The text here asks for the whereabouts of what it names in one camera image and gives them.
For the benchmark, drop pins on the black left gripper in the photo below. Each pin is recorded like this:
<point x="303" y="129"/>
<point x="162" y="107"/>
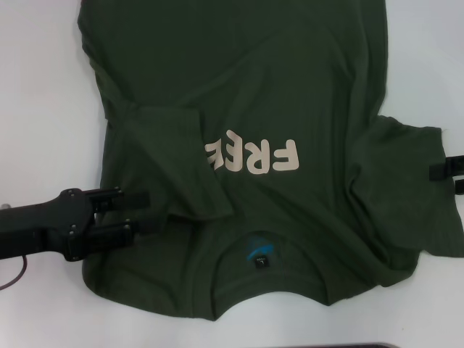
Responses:
<point x="40" y="228"/>

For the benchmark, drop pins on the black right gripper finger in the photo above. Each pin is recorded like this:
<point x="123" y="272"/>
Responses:
<point x="460" y="186"/>
<point x="449" y="168"/>

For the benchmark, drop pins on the dark green printed t-shirt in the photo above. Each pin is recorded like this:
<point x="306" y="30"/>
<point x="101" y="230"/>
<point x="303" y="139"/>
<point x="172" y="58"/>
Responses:
<point x="253" y="72"/>

